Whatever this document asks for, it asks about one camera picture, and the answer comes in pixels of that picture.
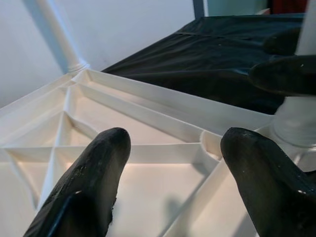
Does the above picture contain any red hanging cloth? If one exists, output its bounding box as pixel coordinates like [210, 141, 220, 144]
[270, 0, 309, 14]

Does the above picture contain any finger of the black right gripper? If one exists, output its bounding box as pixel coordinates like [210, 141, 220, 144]
[263, 28, 303, 56]
[249, 55, 316, 97]

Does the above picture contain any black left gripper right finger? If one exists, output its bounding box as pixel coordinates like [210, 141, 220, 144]
[220, 127, 316, 237]

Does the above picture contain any white plastic table top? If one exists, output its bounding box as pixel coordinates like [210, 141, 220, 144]
[0, 69, 316, 237]

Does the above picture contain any white plastic table leg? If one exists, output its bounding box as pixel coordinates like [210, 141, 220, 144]
[273, 0, 316, 149]
[23, 0, 91, 75]

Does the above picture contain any black plastic table cover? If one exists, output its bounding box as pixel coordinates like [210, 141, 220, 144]
[101, 13, 316, 116]

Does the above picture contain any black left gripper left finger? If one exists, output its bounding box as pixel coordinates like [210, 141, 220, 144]
[23, 127, 131, 237]

